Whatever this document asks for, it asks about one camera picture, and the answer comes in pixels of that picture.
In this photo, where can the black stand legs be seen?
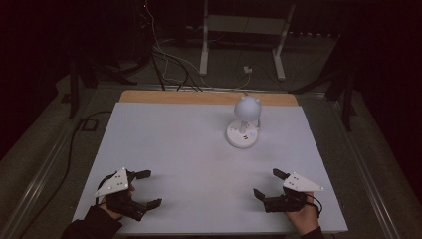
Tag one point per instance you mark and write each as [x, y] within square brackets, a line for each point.
[74, 93]
[347, 99]

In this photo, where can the white table cover sheet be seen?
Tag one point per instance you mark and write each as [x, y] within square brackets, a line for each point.
[185, 159]

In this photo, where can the grey metal stand frame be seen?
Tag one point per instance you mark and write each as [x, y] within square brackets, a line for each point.
[204, 49]

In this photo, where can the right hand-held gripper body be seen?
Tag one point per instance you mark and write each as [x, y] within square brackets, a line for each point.
[298, 183]

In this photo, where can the white round desk lamp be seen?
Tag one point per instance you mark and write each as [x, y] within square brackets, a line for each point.
[244, 132]

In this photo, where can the black square floor bracket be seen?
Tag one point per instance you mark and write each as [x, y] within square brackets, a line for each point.
[89, 129]

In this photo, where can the white plug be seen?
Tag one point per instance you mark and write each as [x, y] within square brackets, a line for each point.
[247, 69]

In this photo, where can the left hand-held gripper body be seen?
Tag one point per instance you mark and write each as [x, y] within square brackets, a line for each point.
[114, 184]

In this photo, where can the person's right hand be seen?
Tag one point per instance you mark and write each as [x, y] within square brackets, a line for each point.
[304, 219]

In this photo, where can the person's left hand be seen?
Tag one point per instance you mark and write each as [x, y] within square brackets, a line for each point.
[111, 211]

